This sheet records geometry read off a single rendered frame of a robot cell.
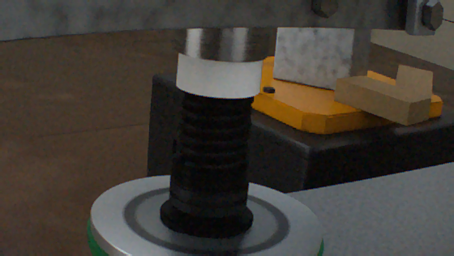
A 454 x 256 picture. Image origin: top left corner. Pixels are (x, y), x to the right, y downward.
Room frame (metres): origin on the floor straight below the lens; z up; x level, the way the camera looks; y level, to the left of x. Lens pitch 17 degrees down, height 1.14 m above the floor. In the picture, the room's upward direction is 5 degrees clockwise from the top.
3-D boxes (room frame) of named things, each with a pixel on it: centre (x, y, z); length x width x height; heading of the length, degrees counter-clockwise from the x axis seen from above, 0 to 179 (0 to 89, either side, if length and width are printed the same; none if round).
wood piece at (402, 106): (1.41, -0.33, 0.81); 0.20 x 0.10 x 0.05; 45
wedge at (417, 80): (1.61, -0.45, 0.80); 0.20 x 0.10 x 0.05; 164
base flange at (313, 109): (1.64, -0.22, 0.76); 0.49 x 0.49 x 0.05; 37
